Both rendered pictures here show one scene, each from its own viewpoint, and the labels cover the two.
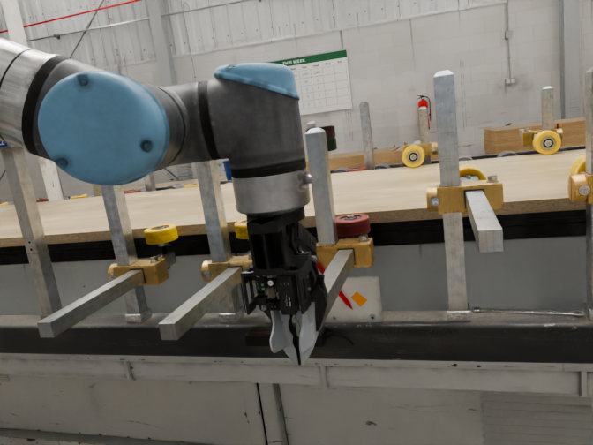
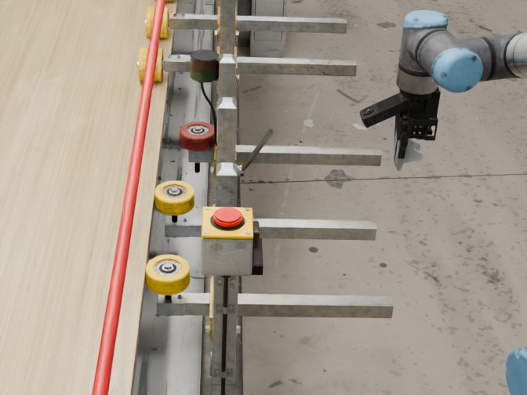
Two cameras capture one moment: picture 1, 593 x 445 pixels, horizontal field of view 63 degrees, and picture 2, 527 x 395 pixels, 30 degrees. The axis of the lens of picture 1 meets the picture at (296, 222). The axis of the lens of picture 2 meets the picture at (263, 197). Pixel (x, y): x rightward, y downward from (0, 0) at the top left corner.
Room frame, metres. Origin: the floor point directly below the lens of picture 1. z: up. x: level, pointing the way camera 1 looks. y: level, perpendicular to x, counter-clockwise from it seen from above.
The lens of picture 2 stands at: (1.55, 1.71, 1.99)
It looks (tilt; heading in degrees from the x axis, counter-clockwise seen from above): 34 degrees down; 249
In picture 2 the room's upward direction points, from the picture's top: 3 degrees clockwise
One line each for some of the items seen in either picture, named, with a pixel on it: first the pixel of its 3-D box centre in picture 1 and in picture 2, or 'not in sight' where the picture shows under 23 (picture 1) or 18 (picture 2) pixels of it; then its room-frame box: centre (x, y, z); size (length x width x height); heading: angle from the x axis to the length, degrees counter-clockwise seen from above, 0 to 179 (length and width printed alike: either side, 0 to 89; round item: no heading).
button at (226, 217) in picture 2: not in sight; (227, 219); (1.21, 0.66, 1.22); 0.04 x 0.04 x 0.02
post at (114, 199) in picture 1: (122, 237); (223, 280); (1.13, 0.42, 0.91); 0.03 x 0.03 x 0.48; 73
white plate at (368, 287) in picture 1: (319, 300); not in sight; (0.97, -0.03, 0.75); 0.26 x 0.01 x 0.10; 73
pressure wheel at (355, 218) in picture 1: (353, 241); (197, 150); (1.03, -0.12, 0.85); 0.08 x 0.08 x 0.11
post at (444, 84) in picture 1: (451, 200); (226, 74); (0.91, -0.30, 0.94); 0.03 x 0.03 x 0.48; 73
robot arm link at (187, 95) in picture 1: (161, 127); (453, 61); (0.57, 0.14, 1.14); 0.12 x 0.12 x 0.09; 0
